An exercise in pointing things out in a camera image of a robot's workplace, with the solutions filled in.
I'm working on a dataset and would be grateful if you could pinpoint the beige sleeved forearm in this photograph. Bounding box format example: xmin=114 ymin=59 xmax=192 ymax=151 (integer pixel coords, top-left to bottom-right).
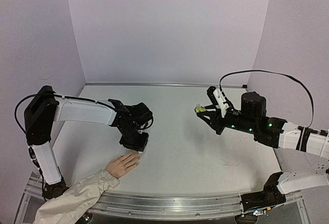
xmin=34 ymin=170 xmax=119 ymax=223

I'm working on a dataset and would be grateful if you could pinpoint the black right camera cable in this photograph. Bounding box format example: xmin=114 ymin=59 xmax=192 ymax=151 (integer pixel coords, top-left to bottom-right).
xmin=218 ymin=69 xmax=315 ymax=128

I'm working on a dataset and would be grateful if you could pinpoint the yellow nail polish bottle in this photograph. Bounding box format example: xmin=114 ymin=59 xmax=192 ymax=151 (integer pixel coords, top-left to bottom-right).
xmin=194 ymin=103 xmax=207 ymax=114

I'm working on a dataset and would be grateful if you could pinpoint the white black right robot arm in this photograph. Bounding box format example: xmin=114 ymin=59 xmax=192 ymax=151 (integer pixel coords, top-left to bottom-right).
xmin=194 ymin=86 xmax=328 ymax=216

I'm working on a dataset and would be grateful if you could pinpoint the aluminium table front rail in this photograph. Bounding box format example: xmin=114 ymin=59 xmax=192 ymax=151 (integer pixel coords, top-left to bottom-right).
xmin=24 ymin=177 xmax=301 ymax=216

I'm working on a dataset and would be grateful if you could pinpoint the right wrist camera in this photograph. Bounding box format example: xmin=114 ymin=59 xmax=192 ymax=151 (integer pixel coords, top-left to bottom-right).
xmin=207 ymin=86 xmax=232 ymax=118

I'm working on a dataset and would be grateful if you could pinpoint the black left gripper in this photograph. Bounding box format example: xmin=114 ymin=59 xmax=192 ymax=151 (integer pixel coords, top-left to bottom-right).
xmin=120 ymin=126 xmax=151 ymax=153

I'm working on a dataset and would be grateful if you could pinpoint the bare human hand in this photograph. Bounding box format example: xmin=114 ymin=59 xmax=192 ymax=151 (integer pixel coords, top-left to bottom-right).
xmin=105 ymin=152 xmax=141 ymax=179

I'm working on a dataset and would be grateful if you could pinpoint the aluminium table rear rail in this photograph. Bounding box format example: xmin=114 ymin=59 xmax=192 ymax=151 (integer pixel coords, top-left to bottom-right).
xmin=84 ymin=81 xmax=247 ymax=89

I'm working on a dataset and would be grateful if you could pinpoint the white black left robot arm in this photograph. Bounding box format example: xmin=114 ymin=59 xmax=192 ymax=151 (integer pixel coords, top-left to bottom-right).
xmin=14 ymin=85 xmax=154 ymax=202

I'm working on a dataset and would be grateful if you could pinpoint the aluminium table rail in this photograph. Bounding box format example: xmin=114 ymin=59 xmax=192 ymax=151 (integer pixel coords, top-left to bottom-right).
xmin=84 ymin=81 xmax=247 ymax=89
xmin=24 ymin=177 xmax=301 ymax=216

